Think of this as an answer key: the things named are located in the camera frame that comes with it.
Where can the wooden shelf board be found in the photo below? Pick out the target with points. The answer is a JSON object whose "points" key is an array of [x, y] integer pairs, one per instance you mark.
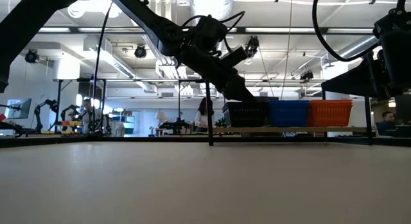
{"points": [[289, 130]]}

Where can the black ceiling spotlight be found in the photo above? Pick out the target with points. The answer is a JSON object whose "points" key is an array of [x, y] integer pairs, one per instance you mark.
{"points": [[140, 51], [32, 56]]}

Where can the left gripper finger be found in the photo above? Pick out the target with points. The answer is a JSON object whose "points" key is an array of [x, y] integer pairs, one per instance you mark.
{"points": [[239, 90]]}

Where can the silver ventilation duct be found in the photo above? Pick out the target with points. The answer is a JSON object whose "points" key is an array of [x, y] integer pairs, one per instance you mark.
{"points": [[210, 5]]}

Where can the small grey monitor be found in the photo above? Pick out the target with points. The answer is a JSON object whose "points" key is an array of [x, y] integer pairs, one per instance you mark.
{"points": [[20, 106]]}

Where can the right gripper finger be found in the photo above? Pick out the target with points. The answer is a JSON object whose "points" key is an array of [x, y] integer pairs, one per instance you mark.
{"points": [[353, 81]]}

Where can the blue plastic basket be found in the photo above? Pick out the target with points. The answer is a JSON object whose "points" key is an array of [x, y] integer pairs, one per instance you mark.
{"points": [[289, 115]]}

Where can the large black monitor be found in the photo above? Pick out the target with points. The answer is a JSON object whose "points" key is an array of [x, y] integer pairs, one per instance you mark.
{"points": [[403, 111]]}

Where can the black aluminium table frame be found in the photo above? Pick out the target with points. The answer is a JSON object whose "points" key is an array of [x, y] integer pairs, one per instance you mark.
{"points": [[128, 139]]}

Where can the black background robot arm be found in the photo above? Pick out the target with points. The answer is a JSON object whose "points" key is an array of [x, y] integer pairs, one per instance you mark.
{"points": [[69, 109], [40, 113]]}

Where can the black overhead camera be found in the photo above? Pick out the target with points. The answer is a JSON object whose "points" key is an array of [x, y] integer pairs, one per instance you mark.
{"points": [[252, 46]]}

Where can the person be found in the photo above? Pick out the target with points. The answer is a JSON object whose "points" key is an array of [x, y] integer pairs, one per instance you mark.
{"points": [[90, 116], [202, 116], [388, 123]]}

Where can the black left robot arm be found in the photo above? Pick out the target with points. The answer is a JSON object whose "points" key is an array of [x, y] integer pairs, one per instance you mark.
{"points": [[151, 25]]}

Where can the orange plastic basket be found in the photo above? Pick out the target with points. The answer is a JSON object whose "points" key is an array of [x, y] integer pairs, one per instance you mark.
{"points": [[330, 114]]}

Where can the black metal shelf frame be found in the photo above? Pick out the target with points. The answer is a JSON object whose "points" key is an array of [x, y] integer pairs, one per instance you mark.
{"points": [[209, 121]]}

